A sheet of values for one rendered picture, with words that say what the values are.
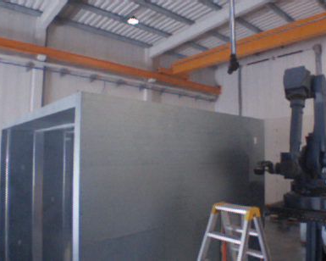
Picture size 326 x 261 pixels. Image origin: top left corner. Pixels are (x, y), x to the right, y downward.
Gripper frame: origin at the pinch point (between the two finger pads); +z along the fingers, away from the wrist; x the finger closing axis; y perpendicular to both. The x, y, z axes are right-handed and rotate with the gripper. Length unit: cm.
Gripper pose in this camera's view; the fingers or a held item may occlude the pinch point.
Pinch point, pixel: (262, 167)
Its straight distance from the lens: 330.0
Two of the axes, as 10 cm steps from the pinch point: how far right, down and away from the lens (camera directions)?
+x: -3.6, -9.0, -2.6
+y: 6.6, -4.4, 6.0
